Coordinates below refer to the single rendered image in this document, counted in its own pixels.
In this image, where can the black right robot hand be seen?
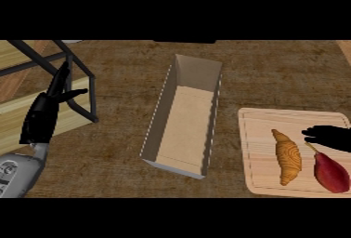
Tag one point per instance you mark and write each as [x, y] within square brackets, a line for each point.
[330, 136]

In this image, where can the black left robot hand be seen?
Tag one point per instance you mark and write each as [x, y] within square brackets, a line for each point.
[41, 117]

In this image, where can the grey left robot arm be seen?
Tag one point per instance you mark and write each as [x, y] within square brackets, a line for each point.
[20, 173]

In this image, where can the red pear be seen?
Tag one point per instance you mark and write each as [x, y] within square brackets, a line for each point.
[330, 173]

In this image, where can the pale wooden cutting board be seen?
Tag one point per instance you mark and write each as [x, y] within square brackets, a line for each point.
[269, 148]

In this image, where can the open cardboard box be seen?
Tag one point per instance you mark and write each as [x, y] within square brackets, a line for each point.
[185, 117]

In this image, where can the golden croissant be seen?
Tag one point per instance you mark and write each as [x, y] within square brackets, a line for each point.
[288, 156]

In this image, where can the black metal frame shelf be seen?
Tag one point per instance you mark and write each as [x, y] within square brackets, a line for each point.
[76, 77]

